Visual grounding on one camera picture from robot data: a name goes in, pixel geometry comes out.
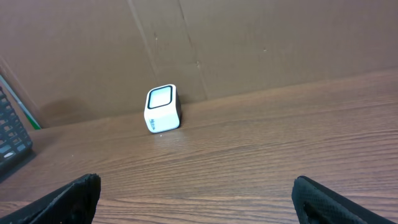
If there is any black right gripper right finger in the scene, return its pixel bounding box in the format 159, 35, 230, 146
292, 175, 394, 224

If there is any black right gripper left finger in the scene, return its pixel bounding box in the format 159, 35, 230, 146
1, 174, 101, 224

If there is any white barcode scanner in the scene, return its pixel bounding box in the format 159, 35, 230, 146
144, 84, 182, 133

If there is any grey plastic basket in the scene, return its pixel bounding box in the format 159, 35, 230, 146
0, 88, 32, 178

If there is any green white pen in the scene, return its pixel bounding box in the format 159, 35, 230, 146
1, 75, 42, 130

